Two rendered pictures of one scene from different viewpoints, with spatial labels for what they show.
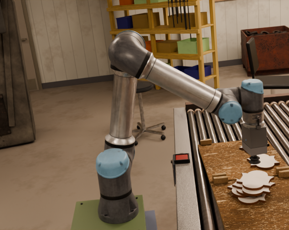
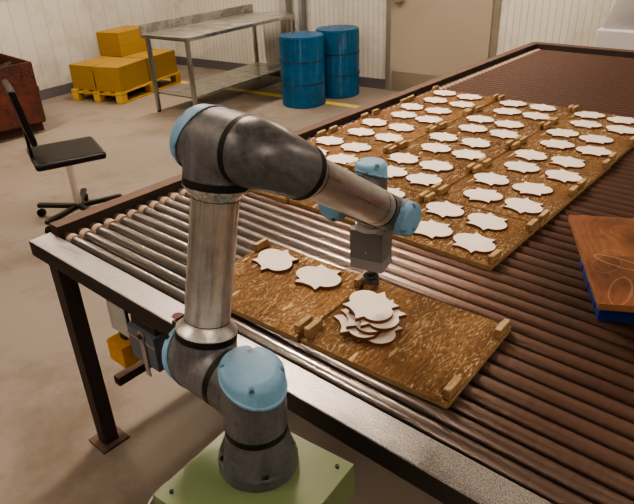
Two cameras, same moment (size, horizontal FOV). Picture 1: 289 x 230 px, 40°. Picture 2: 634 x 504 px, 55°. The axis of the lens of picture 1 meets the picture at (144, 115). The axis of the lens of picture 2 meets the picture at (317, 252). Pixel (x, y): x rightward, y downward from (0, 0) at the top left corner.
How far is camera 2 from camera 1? 1.02 m
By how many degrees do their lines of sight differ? 50
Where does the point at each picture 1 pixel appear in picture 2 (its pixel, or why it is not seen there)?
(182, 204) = (303, 390)
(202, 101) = (380, 211)
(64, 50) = not seen: outside the picture
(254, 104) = not seen: hidden behind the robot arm
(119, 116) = (223, 283)
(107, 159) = (252, 374)
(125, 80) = (232, 209)
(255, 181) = (376, 307)
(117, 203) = (284, 444)
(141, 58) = (318, 159)
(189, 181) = not seen: hidden behind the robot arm
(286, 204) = (424, 321)
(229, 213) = (389, 367)
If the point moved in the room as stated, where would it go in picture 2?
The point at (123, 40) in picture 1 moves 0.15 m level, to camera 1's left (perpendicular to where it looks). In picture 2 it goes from (273, 129) to (203, 159)
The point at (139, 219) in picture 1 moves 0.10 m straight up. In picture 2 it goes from (307, 449) to (305, 410)
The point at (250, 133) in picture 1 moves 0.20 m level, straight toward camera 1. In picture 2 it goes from (382, 241) to (448, 273)
